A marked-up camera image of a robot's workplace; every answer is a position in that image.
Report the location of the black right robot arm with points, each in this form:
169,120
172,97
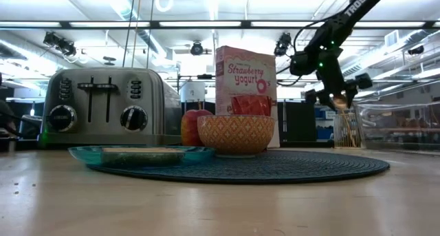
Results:
361,5

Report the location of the teal glass plate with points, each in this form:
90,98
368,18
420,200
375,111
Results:
196,155

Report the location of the white cylindrical tank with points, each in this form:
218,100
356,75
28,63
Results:
192,91

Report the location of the toast slice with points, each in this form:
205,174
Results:
144,150

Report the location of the black overhead frame bar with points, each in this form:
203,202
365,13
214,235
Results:
206,24

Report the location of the red apple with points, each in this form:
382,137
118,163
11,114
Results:
189,129

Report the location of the round black ceiling spotlight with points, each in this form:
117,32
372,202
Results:
197,49

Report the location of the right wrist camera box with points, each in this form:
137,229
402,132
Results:
302,64

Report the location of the silver four-slot toaster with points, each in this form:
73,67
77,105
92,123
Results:
103,126

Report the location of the dark round woven placemat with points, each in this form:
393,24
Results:
292,167

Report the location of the orange patterned ceramic bowl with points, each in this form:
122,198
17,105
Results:
236,134

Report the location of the clear plastic container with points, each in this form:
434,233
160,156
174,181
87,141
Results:
395,126

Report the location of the pink strawberry yogurt cereal box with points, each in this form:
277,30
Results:
245,71

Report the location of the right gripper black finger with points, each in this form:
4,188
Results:
327,100
350,96

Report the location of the small black ceiling light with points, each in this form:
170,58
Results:
416,51

